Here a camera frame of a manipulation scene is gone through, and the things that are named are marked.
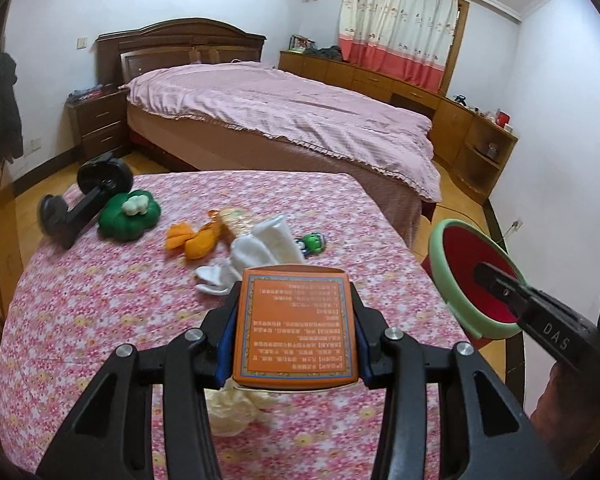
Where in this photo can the black hanging jacket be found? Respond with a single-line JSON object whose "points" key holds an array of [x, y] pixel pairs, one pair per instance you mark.
{"points": [[2, 105]]}

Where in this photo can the long wooden cabinet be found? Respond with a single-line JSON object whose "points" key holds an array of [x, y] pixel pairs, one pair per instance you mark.
{"points": [[455, 120]]}

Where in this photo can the cream crumpled tissue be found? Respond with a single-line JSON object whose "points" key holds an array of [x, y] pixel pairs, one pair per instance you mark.
{"points": [[232, 410]]}

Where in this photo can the books on nightstand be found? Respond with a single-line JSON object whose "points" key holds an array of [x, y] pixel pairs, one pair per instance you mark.
{"points": [[87, 94]]}

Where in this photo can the orange printed cardboard box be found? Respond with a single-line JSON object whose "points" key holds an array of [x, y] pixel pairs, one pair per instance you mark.
{"points": [[295, 330]]}

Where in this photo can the cream and red curtain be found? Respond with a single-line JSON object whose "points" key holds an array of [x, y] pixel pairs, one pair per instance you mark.
{"points": [[395, 25]]}

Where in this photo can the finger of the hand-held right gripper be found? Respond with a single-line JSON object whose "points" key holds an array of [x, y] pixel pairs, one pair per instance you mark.
{"points": [[500, 287]]}

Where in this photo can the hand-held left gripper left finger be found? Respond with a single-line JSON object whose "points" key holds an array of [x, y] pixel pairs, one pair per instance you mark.
{"points": [[224, 352]]}

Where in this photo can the orange plush toy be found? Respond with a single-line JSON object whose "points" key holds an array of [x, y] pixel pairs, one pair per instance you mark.
{"points": [[202, 246]]}

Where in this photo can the small black object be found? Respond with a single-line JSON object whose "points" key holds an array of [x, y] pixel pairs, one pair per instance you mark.
{"points": [[461, 100]]}

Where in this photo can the pink floral tablecloth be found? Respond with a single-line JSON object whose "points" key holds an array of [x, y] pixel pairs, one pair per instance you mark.
{"points": [[130, 300]]}

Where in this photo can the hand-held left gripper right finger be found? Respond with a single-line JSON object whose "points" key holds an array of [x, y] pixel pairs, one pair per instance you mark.
{"points": [[361, 347]]}

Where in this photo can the bed with pink cover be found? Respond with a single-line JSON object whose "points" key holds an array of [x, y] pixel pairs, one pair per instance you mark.
{"points": [[290, 110]]}

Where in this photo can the glass jar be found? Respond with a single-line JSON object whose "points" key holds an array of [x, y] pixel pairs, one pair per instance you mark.
{"points": [[492, 150]]}

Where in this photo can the dark wooden nightstand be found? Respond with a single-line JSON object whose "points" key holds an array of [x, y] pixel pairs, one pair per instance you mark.
{"points": [[100, 122]]}

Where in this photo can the white wall outlet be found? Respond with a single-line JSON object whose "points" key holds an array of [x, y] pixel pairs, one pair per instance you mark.
{"points": [[516, 225], [34, 146]]}

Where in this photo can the clear snack packet orange ends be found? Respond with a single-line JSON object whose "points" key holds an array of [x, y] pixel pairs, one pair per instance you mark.
{"points": [[235, 222]]}

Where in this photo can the white wall switch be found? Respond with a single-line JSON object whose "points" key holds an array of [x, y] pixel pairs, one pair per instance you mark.
{"points": [[82, 43]]}

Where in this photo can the person's right forearm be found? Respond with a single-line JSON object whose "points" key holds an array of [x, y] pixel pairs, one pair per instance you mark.
{"points": [[570, 395]]}

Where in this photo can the dark wooden headboard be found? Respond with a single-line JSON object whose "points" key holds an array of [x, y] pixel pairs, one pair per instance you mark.
{"points": [[180, 42]]}

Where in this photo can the dark bag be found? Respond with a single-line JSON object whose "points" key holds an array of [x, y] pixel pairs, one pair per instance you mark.
{"points": [[329, 53]]}

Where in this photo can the red bin with green rim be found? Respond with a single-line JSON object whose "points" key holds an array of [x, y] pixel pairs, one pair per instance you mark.
{"points": [[460, 260]]}

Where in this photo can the green plush toy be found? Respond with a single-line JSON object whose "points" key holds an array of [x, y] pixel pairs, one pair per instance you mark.
{"points": [[127, 217]]}

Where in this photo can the photo frame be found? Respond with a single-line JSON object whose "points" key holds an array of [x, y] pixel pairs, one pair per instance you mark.
{"points": [[300, 44]]}

